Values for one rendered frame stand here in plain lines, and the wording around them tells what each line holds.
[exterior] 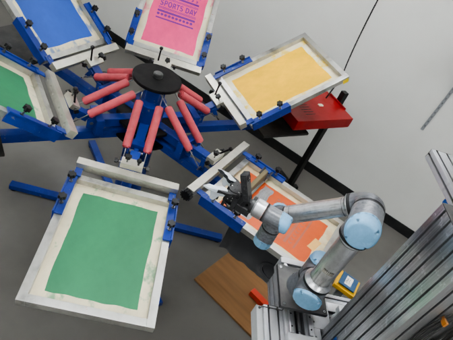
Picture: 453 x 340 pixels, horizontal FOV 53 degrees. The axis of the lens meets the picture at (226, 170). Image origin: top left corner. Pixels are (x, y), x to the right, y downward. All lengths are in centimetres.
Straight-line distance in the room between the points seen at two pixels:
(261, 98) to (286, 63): 38
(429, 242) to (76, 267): 149
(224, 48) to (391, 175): 215
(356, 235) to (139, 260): 114
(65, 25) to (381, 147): 300
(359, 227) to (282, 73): 206
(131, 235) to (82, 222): 25
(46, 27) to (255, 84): 147
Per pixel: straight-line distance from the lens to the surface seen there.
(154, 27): 365
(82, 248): 229
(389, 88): 439
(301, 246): 273
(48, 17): 335
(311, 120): 354
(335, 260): 171
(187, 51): 359
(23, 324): 316
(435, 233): 162
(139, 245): 235
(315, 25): 445
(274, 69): 347
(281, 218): 169
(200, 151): 285
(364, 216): 157
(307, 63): 350
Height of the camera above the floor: 279
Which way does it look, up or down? 39 degrees down
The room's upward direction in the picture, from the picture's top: 25 degrees clockwise
